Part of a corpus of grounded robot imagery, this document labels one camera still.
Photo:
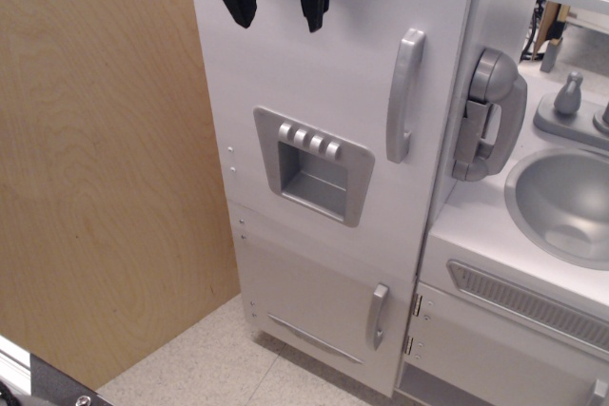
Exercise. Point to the white fridge door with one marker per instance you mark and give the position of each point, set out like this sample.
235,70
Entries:
337,79

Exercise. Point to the grey ice dispenser panel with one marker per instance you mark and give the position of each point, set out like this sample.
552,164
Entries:
318,170

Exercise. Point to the grey toy telephone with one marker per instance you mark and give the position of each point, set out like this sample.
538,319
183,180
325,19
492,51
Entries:
492,119

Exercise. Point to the grey toy faucet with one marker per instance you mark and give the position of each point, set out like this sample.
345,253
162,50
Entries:
568,115

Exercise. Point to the white lower freezer door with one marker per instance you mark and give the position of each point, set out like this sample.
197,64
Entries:
316,299

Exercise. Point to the grey toy sink basin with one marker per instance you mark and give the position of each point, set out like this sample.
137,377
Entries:
558,198

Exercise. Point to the white oven door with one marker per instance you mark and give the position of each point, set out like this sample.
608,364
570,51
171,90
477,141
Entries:
462,354

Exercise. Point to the grey vent grille panel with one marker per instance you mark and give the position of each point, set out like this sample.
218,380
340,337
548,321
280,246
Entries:
530,305

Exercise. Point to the grey lower door handle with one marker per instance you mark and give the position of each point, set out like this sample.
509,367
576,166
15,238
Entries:
373,331

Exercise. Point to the black metal base frame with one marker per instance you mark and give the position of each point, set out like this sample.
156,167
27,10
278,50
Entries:
33,381

